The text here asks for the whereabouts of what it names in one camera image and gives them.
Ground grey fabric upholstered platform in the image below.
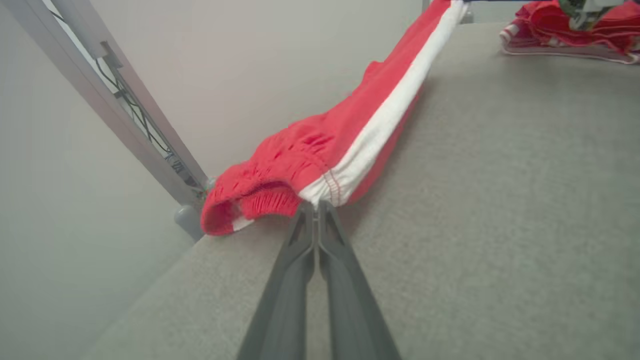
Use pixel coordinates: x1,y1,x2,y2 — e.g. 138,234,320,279
80,22,640,360

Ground red shorts with white stripe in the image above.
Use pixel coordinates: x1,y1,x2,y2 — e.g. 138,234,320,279
200,0,469,237

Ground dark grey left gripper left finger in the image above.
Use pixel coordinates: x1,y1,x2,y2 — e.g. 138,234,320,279
237,201,317,360

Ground grey metal partition post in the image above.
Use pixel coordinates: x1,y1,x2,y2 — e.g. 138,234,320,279
0,0,221,242

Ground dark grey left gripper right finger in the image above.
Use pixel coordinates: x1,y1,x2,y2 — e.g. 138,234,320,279
317,200,401,360

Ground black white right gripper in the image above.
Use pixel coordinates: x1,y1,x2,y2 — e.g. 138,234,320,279
558,0,624,31

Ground black cables inside post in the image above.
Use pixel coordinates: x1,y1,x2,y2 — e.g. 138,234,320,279
47,9,202,191

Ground red jersey with black lettering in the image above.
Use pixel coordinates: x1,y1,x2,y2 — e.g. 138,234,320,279
500,0,640,65

